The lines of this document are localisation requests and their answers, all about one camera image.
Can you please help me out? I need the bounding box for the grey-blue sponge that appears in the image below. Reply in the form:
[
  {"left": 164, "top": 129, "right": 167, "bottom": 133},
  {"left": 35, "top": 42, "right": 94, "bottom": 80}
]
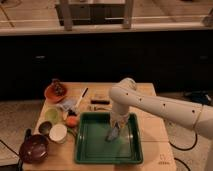
[{"left": 106, "top": 127, "right": 119, "bottom": 142}]

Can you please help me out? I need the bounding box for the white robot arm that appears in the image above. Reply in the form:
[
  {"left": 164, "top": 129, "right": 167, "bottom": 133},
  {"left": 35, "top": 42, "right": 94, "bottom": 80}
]
[{"left": 109, "top": 78, "right": 213, "bottom": 171}]

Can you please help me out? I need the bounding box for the clear plastic bag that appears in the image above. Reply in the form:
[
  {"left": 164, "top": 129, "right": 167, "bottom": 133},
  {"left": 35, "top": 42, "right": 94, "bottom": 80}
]
[{"left": 56, "top": 99, "right": 77, "bottom": 112}]

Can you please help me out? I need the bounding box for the green plastic cup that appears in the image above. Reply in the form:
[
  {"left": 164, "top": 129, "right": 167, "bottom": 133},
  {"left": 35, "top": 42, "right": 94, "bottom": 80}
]
[{"left": 45, "top": 108, "right": 59, "bottom": 124}]

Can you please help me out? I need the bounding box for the dark red pot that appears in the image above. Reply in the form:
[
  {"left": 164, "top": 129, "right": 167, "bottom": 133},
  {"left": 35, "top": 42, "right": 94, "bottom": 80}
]
[{"left": 19, "top": 129, "right": 49, "bottom": 164}]

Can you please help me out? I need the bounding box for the green plastic tray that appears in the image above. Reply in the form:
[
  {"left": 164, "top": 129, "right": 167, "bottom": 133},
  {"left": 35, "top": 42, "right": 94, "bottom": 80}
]
[{"left": 74, "top": 112, "right": 143, "bottom": 164}]

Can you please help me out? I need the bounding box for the small wooden stick toy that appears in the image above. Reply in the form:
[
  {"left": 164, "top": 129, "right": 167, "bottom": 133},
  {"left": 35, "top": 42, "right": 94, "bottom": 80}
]
[{"left": 88, "top": 106, "right": 109, "bottom": 111}]

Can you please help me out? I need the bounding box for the dark rectangular block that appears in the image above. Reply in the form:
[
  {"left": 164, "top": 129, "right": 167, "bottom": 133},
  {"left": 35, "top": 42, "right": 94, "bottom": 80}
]
[{"left": 90, "top": 95, "right": 110, "bottom": 105}]

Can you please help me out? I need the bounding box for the brown pinecone toy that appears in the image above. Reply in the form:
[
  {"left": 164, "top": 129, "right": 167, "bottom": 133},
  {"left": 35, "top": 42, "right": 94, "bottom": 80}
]
[{"left": 52, "top": 79, "right": 65, "bottom": 96}]

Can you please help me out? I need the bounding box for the black floor cable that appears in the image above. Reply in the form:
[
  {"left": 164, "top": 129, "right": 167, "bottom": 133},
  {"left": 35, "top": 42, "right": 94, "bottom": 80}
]
[{"left": 165, "top": 119, "right": 199, "bottom": 171}]

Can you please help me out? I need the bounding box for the orange carrot toy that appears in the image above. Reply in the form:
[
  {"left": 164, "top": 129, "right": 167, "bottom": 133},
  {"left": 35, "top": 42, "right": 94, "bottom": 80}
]
[{"left": 65, "top": 116, "right": 78, "bottom": 128}]

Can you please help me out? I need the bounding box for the white round container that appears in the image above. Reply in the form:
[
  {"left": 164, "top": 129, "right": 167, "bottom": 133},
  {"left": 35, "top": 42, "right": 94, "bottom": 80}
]
[{"left": 49, "top": 124, "right": 67, "bottom": 144}]

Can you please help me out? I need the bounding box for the orange plate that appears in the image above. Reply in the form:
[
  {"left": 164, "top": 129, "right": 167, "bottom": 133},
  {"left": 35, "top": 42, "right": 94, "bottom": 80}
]
[{"left": 44, "top": 85, "right": 67, "bottom": 103}]

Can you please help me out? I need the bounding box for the small dark metal bowl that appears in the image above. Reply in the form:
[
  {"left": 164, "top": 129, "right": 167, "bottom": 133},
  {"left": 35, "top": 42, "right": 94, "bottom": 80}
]
[{"left": 38, "top": 121, "right": 52, "bottom": 135}]

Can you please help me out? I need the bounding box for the wooden chair frame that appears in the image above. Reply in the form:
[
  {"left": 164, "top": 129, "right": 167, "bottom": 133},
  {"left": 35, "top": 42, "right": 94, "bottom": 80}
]
[{"left": 55, "top": 0, "right": 134, "bottom": 31}]

